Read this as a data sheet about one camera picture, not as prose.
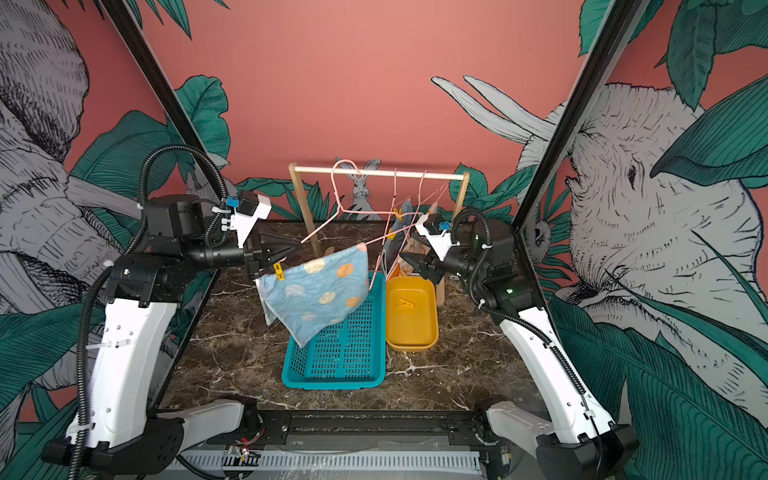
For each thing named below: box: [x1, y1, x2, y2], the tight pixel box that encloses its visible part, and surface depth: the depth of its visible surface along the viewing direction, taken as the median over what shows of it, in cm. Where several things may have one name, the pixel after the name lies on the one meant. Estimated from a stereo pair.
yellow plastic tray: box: [386, 276, 439, 351], surface depth 97 cm
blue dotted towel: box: [254, 242, 369, 348], surface depth 70 cm
